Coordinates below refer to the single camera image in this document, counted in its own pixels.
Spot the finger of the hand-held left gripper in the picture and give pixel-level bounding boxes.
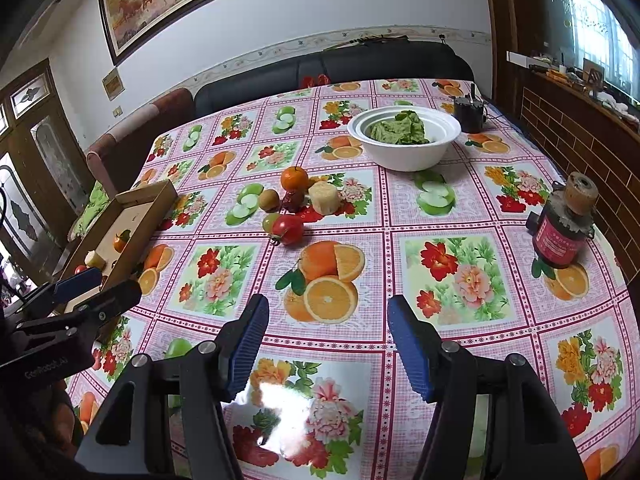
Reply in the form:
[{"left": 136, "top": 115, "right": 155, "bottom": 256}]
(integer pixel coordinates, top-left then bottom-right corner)
[
  {"left": 74, "top": 279, "right": 143, "bottom": 332},
  {"left": 50, "top": 266, "right": 103, "bottom": 305}
]

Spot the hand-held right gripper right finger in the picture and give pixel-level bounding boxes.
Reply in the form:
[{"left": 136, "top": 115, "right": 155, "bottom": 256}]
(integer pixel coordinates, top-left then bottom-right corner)
[{"left": 386, "top": 294, "right": 590, "bottom": 480}]

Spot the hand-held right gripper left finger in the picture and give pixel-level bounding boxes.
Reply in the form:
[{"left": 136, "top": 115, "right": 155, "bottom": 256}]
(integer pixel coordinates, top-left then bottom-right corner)
[{"left": 74, "top": 293, "right": 272, "bottom": 480}]

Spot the cardboard box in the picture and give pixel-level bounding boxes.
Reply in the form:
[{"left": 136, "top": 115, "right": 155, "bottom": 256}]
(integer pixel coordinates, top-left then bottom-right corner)
[{"left": 52, "top": 179, "right": 179, "bottom": 311}]

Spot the person's left forearm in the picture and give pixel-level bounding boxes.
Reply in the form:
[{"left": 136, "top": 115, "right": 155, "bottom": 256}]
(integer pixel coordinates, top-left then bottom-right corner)
[{"left": 0, "top": 390, "right": 81, "bottom": 463}]

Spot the green floral blanket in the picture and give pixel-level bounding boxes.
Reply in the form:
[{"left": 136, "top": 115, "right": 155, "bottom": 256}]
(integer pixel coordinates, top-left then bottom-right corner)
[{"left": 67, "top": 180, "right": 111, "bottom": 241}]

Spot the wooden glass-panel door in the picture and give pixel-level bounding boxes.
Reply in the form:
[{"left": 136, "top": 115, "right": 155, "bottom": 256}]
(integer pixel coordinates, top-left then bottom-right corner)
[{"left": 0, "top": 57, "right": 96, "bottom": 271}]

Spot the red green apple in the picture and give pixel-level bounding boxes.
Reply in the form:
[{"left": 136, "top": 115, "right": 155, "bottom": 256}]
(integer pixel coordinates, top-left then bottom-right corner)
[{"left": 271, "top": 215, "right": 305, "bottom": 246}]

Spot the fruit-print tablecloth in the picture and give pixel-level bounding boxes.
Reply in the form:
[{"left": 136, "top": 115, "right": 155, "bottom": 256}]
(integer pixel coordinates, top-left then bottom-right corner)
[{"left": 65, "top": 77, "right": 640, "bottom": 480}]

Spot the orange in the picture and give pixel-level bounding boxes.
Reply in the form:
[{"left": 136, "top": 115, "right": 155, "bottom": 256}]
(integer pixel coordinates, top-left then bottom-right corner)
[{"left": 280, "top": 166, "right": 310, "bottom": 192}]

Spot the red jar with cork lid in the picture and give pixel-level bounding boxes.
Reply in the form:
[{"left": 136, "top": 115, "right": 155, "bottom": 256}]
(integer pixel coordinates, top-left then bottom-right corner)
[{"left": 526, "top": 171, "right": 599, "bottom": 269}]

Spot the brown armchair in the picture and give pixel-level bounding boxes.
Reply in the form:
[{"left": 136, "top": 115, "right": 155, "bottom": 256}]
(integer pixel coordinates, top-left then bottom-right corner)
[{"left": 86, "top": 87, "right": 195, "bottom": 196}]

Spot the white bowl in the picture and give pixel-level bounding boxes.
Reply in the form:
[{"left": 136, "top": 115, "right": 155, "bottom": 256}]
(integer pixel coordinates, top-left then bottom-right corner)
[{"left": 347, "top": 106, "right": 462, "bottom": 171}]

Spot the green lettuce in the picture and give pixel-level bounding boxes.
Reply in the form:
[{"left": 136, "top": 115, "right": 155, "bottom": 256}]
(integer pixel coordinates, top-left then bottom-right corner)
[{"left": 369, "top": 110, "right": 431, "bottom": 145}]

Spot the black cylindrical container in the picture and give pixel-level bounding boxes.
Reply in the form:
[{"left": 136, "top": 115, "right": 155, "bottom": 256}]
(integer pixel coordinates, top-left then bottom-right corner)
[{"left": 453, "top": 85, "right": 488, "bottom": 134}]

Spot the brown counter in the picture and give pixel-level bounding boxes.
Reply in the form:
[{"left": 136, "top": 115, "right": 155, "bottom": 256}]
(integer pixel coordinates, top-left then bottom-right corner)
[{"left": 505, "top": 50, "right": 640, "bottom": 281}]

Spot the framed painting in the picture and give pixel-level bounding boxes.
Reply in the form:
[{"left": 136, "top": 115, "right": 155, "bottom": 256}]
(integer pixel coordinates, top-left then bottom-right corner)
[{"left": 97, "top": 0, "right": 311, "bottom": 66}]

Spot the black sofa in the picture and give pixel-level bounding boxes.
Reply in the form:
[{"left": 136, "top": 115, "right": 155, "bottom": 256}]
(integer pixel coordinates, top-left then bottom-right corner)
[{"left": 194, "top": 40, "right": 475, "bottom": 118}]

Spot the bundle of thin sticks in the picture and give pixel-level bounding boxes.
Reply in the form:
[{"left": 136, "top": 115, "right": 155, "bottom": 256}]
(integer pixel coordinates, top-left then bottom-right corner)
[{"left": 322, "top": 32, "right": 411, "bottom": 52}]

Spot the window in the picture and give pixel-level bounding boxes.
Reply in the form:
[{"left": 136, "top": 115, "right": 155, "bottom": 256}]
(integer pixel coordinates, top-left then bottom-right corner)
[{"left": 537, "top": 0, "right": 640, "bottom": 101}]

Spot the wall plaque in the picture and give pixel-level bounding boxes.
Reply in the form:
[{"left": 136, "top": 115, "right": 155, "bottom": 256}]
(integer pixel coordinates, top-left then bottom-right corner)
[{"left": 102, "top": 67, "right": 126, "bottom": 101}]

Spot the wooden door frame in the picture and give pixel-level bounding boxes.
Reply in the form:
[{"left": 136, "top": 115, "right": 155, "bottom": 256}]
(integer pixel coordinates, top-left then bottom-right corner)
[{"left": 480, "top": 0, "right": 541, "bottom": 106}]

